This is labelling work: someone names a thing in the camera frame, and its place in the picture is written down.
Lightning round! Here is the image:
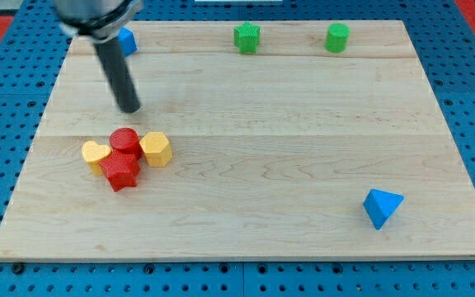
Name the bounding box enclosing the green star block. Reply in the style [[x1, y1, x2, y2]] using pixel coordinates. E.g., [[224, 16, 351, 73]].
[[233, 21, 261, 54]]

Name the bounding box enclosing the red star block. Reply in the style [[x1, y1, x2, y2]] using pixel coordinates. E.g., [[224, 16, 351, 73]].
[[98, 150, 140, 192]]

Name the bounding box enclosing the light wooden board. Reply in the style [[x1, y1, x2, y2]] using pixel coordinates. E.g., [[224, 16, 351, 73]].
[[0, 21, 475, 263]]

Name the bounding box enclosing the yellow hexagon block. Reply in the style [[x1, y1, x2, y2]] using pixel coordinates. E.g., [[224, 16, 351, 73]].
[[139, 132, 173, 167]]

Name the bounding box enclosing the red cylinder block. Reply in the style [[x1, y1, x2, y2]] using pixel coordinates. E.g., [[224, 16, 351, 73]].
[[109, 127, 143, 159]]

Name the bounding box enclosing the black cylindrical pointer rod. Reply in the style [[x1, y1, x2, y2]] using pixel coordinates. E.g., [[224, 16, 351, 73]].
[[94, 37, 140, 114]]

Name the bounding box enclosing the yellow heart block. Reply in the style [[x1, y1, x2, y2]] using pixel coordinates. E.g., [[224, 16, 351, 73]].
[[81, 140, 112, 176]]

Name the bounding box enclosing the green cylinder block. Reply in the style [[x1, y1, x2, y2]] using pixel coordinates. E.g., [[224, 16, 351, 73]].
[[324, 23, 350, 53]]

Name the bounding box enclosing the blue triangle block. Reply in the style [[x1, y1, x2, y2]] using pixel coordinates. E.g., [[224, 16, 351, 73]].
[[363, 189, 404, 230]]

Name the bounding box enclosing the blue cube block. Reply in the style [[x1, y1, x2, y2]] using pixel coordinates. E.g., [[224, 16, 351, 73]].
[[118, 27, 138, 57]]

